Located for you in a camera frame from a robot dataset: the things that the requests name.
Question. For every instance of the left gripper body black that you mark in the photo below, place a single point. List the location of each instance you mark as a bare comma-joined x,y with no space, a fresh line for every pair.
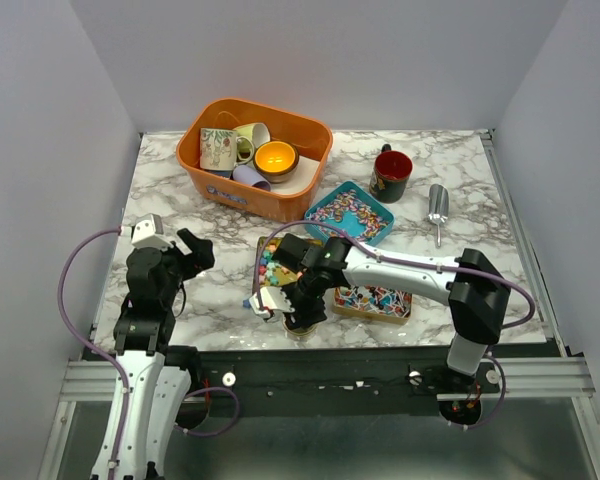
181,266

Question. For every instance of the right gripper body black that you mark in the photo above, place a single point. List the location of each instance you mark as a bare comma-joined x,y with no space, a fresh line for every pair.
306,298

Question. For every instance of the gold round lid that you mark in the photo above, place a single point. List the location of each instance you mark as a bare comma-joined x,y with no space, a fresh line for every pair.
300,334

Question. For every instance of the gold tin star candies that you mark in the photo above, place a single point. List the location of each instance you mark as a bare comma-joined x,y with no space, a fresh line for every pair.
271,272

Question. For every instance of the gold tin round lollipops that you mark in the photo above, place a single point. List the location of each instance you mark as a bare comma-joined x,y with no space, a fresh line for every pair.
373,303

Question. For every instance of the teal tin swirl lollipops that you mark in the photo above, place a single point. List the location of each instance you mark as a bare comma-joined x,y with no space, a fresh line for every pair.
350,209

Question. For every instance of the metal scoop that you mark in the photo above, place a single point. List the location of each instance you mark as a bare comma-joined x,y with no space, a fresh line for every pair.
438,209

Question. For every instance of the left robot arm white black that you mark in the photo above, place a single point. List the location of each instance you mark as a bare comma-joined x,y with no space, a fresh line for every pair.
152,376

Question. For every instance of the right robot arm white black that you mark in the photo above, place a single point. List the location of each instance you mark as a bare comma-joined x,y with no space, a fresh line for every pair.
469,285

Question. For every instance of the lavender cup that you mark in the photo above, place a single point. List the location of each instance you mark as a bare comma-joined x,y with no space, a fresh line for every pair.
248,176

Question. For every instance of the illustrated white mug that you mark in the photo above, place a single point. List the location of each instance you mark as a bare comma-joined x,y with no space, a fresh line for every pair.
218,149

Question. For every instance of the yellow inside dark cup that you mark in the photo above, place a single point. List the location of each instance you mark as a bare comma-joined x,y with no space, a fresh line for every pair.
276,161

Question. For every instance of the black red skull mug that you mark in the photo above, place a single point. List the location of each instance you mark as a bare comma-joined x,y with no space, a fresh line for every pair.
391,171

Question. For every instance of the pale green mug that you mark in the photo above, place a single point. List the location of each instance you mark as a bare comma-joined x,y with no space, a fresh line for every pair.
250,138

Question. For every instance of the orange plastic bin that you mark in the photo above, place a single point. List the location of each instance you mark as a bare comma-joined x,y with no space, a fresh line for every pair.
312,139

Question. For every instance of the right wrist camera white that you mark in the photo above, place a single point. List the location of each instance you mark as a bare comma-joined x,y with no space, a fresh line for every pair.
269,301

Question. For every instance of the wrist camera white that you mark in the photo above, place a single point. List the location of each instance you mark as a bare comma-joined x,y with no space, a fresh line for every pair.
148,232
269,301

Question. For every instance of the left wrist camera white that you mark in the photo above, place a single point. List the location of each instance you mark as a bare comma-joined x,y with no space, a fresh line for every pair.
148,232

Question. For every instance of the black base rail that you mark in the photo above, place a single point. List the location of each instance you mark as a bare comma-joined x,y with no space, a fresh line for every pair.
329,382

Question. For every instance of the aluminium frame rail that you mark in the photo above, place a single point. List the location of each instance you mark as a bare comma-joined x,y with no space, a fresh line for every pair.
88,381
548,377

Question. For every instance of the right aluminium frame rail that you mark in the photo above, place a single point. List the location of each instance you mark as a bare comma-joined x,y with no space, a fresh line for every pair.
548,377

